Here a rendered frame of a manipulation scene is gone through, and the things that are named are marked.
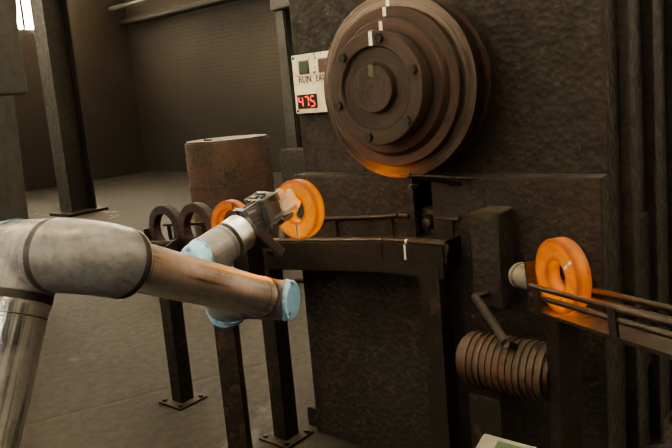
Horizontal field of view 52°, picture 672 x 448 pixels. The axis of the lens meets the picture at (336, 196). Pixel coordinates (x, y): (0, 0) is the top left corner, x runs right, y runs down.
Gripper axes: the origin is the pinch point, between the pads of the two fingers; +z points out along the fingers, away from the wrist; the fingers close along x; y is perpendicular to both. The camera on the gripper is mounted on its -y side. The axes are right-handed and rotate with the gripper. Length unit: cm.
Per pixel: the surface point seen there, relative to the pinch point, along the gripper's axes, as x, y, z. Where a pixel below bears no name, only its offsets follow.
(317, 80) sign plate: 16.8, 21.5, 39.3
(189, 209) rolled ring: 72, -13, 18
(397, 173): -19.0, -0.7, 19.3
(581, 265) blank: -73, -11, -2
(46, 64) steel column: 626, 18, 288
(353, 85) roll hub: -13.0, 24.1, 18.5
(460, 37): -40, 30, 28
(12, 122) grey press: 272, 13, 63
